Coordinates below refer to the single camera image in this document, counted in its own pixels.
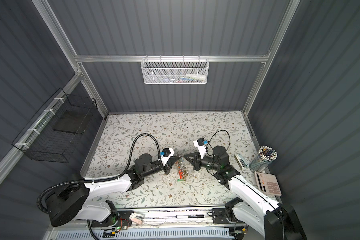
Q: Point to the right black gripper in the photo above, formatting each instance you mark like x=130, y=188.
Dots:
x=197, y=162

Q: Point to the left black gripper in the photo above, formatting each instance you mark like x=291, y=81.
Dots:
x=168, y=166

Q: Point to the large keyring with coloured keys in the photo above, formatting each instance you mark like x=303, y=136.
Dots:
x=182, y=171

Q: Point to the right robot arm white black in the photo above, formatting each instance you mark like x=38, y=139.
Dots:
x=274, y=221

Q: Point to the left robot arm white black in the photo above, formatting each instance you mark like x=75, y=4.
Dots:
x=79, y=200

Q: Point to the black marker pen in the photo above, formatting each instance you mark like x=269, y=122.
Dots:
x=189, y=216

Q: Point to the clear cup of pens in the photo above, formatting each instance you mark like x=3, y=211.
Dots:
x=265, y=156

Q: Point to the pink calculator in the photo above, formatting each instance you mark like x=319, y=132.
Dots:
x=268, y=184

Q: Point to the white bottle in basket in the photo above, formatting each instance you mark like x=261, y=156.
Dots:
x=197, y=77

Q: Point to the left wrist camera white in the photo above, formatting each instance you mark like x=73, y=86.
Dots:
x=167, y=154

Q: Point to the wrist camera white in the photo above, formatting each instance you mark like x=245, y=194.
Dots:
x=201, y=145
x=167, y=154

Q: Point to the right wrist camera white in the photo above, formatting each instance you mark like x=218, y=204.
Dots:
x=201, y=145

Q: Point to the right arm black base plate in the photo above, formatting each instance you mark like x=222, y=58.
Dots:
x=224, y=216

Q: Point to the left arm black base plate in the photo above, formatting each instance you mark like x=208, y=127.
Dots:
x=121, y=219

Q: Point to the white wire mesh basket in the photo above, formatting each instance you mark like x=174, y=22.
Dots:
x=173, y=73

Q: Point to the black wire mesh basket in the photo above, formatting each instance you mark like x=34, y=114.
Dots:
x=55, y=134

